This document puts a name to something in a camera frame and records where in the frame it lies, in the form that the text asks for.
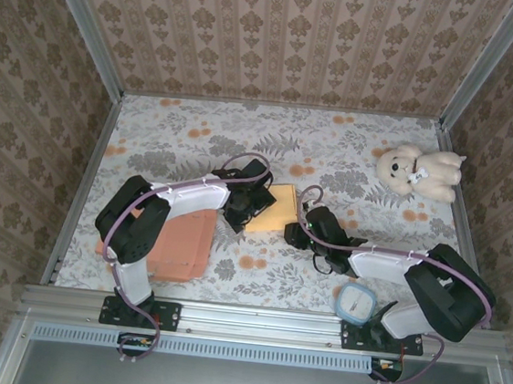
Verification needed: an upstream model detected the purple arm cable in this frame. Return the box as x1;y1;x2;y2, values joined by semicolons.
278;182;507;384
91;140;275;379

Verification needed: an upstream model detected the cream plush dog toy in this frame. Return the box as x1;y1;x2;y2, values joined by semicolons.
372;140;467;205

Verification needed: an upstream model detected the small black controller board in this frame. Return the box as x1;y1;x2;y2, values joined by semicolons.
369;356;405;383
118;331;155;359

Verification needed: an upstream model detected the aluminium corner post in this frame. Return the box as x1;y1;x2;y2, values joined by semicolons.
27;0;135;104
436;0;513;138

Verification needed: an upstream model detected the yellow paper box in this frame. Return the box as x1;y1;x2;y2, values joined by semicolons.
243;180;302;238

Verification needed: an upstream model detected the aluminium front rail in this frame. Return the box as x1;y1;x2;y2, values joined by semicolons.
17;280;513;369

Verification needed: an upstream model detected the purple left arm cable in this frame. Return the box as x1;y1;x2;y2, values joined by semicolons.
91;140;275;379

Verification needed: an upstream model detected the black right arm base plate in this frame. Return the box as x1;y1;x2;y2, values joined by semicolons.
339;319;426;359

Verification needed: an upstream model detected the floral tablecloth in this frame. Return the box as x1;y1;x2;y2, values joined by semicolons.
53;82;497;330

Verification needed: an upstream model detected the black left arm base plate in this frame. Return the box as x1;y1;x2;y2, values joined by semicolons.
98;293;183;333

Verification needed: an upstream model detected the orange paper box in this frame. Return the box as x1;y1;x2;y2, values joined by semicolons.
93;198;219;287

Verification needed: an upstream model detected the thin black cable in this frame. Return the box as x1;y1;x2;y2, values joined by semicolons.
310;251;332;275

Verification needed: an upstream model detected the aluminium side rail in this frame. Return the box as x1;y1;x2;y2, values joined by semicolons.
414;123;511;330
39;88;123;291

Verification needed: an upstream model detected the slotted grey cable duct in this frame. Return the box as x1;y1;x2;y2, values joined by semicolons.
32;320;376;376

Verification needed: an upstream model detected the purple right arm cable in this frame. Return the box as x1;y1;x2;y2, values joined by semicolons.
278;182;507;384

